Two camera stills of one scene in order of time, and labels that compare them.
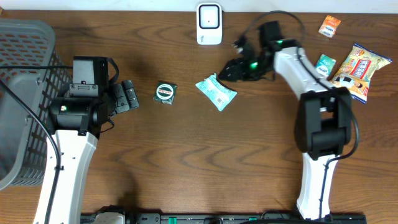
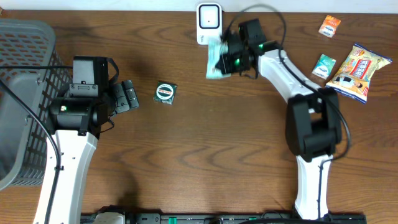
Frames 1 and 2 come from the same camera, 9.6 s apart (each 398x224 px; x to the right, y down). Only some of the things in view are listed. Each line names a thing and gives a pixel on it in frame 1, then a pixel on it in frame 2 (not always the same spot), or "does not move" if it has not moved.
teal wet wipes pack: [219, 94] -> [216, 48]
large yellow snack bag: [356, 71] does not move
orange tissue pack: [329, 25] does not move
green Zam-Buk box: [165, 93] does not move
